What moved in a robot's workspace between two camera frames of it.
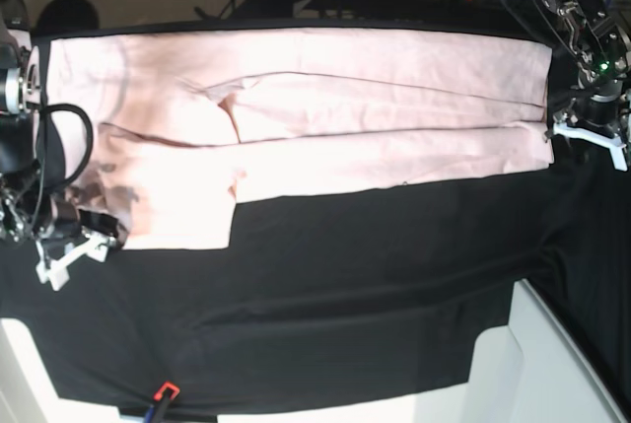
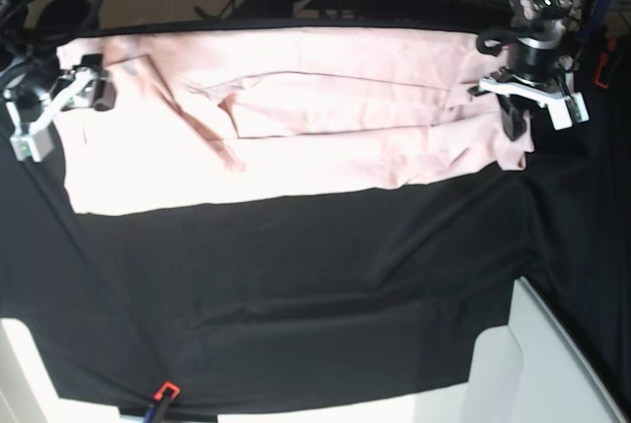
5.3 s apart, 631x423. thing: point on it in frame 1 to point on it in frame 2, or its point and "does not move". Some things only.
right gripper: (601, 112) to (536, 63)
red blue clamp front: (156, 413) does not move
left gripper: (63, 222) to (85, 98)
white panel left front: (27, 392) does not move
